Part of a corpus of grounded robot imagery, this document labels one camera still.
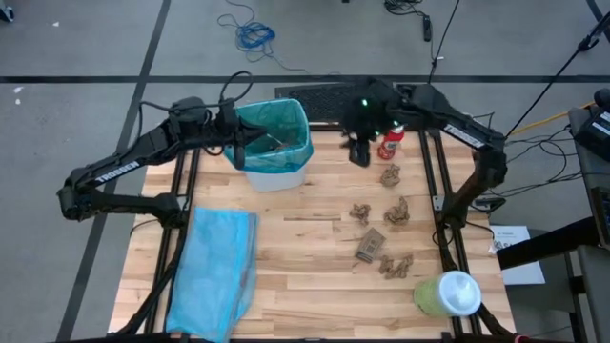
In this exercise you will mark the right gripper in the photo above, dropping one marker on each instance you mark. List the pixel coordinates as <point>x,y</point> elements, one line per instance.
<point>367,114</point>

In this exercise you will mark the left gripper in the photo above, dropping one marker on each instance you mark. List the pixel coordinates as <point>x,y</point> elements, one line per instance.
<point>224,126</point>

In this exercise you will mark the red bottle white cap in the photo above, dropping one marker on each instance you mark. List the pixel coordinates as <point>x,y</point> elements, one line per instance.
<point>391,145</point>

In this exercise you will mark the green trash bag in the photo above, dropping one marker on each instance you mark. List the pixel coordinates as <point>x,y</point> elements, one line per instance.
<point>290,119</point>

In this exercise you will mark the white plastic trash bin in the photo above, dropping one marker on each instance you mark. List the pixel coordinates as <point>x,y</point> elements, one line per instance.
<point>276,181</point>

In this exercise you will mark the light blue trash bag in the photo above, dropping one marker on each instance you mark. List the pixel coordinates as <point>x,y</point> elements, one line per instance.
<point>214,271</point>

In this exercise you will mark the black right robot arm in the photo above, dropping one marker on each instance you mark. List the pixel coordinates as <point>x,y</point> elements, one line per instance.
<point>464,135</point>

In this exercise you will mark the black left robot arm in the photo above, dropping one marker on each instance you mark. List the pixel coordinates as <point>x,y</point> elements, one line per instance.
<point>116,172</point>

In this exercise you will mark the black perforated computer case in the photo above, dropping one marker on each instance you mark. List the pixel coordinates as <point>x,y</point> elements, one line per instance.
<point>329,102</point>

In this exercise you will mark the black power strip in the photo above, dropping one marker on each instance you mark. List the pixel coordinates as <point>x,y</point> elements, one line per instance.
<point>427,28</point>

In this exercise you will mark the white paper sheet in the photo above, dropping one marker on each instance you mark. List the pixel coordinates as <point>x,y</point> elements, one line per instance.
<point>517,233</point>

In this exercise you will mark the green canister white lid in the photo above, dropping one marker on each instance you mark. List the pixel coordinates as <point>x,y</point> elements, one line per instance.
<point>453,293</point>

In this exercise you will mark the black angled beam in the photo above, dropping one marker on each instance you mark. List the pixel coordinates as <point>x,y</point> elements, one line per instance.
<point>548,243</point>

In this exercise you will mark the black box device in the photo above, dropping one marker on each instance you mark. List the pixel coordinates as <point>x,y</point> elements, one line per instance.
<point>595,131</point>

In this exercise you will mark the black stand pole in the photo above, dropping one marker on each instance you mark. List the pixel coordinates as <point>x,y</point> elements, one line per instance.
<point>588,43</point>

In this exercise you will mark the small black floor object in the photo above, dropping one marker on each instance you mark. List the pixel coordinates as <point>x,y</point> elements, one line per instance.
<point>5,14</point>

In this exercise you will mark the grey side desk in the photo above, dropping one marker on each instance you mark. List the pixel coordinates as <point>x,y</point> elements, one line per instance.
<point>595,295</point>

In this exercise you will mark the black aluminium rail frame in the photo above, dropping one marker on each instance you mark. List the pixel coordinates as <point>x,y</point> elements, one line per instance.
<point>329,127</point>

